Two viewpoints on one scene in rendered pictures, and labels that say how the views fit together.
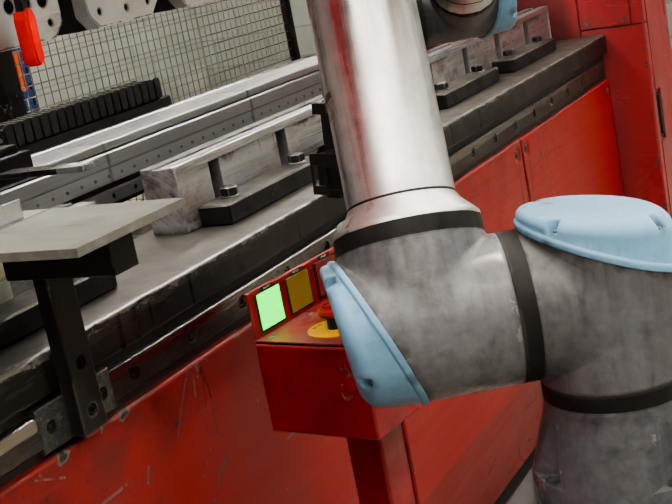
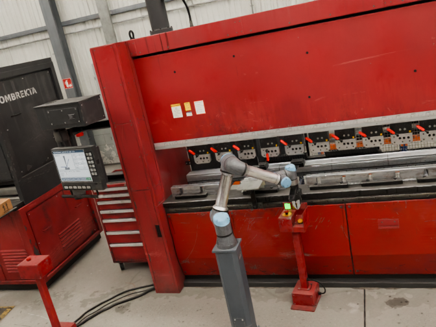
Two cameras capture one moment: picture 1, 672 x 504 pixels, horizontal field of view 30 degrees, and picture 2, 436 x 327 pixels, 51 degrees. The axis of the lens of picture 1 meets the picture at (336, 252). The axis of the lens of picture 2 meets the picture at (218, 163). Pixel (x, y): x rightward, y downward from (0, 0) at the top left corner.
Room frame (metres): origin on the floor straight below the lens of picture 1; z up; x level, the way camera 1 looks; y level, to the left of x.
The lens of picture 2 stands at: (0.53, -3.18, 2.28)
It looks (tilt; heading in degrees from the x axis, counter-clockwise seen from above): 17 degrees down; 82
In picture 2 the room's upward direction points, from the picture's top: 12 degrees counter-clockwise
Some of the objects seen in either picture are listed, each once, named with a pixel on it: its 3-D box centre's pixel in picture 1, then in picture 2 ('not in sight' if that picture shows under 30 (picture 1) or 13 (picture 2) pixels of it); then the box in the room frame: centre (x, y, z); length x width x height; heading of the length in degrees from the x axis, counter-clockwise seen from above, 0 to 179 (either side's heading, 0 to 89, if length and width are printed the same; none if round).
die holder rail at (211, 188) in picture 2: not in sight; (197, 189); (0.87, 0.71, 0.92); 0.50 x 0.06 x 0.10; 150
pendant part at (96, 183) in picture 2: not in sight; (81, 167); (-0.01, 0.52, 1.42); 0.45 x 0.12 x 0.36; 141
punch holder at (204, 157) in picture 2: not in sight; (202, 152); (0.98, 0.64, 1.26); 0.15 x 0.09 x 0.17; 150
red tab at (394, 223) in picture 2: not in sight; (388, 223); (2.16, -0.21, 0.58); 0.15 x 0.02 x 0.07; 150
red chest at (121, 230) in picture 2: not in sight; (135, 219); (0.22, 1.48, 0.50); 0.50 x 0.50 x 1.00; 60
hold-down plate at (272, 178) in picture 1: (267, 188); (328, 185); (1.85, 0.08, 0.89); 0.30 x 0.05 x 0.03; 150
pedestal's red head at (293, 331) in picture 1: (355, 337); (293, 217); (1.49, 0.00, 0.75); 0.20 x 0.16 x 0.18; 143
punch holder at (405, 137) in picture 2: not in sight; (401, 132); (2.37, -0.15, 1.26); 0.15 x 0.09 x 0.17; 150
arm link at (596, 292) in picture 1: (594, 285); (222, 223); (0.91, -0.19, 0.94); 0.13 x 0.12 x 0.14; 90
